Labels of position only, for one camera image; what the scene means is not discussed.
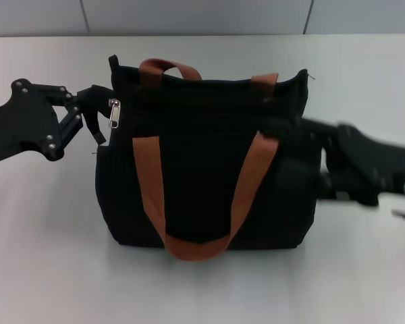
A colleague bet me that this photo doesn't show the black food bag brown handles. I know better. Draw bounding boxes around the black food bag brown handles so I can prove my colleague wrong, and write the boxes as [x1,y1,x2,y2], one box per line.
[93,53,322,263]

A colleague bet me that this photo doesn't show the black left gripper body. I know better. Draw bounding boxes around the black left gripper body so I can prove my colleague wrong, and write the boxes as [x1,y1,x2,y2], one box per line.
[0,78,68,167]

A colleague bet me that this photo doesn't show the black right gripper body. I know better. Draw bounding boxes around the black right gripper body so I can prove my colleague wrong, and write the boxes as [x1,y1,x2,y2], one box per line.
[320,121,405,207]

